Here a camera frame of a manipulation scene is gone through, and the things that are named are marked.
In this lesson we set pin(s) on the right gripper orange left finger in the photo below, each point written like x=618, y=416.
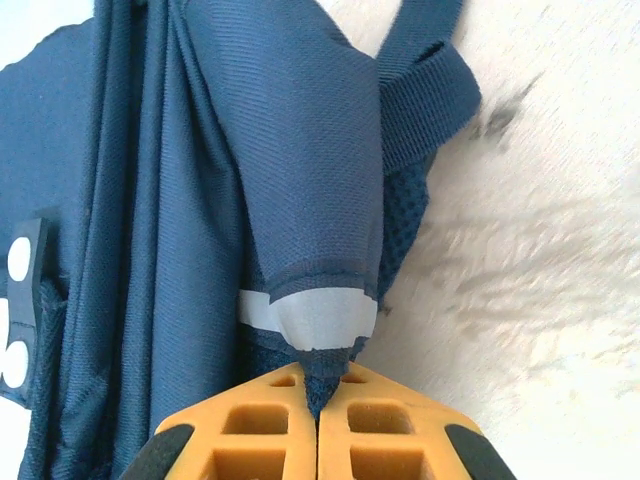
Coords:
x=250, y=440

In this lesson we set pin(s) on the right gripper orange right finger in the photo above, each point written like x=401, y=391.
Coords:
x=390, y=440

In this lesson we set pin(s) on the navy blue student backpack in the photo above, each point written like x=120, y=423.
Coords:
x=200, y=175

